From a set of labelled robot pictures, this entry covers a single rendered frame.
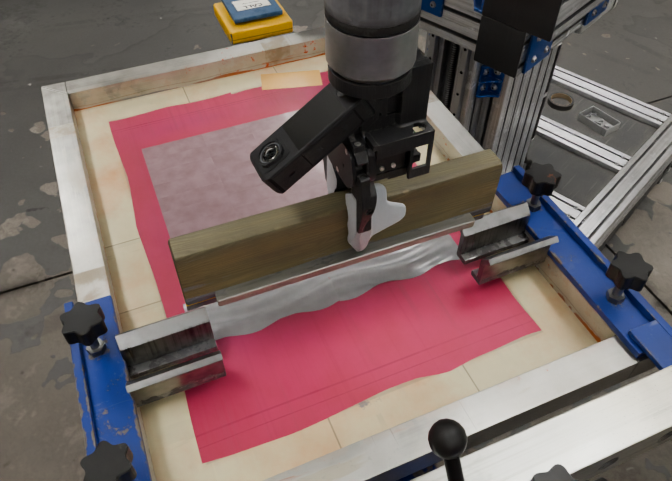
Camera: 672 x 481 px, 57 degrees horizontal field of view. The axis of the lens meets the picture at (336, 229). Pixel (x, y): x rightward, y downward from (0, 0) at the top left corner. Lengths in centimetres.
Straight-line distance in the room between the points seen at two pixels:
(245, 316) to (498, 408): 31
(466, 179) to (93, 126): 64
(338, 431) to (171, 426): 18
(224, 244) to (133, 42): 271
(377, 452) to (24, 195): 206
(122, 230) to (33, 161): 179
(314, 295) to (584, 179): 152
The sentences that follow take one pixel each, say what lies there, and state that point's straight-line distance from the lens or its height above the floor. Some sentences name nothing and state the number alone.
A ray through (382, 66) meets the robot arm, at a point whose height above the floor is 131.
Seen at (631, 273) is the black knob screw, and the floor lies 106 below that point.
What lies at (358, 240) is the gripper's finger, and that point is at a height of 111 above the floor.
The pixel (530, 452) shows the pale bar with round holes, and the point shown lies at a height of 104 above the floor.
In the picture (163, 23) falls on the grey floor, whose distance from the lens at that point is 338.
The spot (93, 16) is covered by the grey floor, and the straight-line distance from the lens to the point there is 355.
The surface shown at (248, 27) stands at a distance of 129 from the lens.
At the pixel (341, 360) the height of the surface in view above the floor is 95.
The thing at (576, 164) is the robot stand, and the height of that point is 21.
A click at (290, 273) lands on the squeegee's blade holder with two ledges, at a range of 64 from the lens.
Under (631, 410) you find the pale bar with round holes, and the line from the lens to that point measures 66.
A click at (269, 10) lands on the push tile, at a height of 97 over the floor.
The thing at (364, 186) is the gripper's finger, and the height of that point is 119.
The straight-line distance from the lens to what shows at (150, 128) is 105.
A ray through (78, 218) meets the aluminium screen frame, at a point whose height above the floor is 99.
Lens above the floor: 158
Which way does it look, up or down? 47 degrees down
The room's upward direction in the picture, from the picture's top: straight up
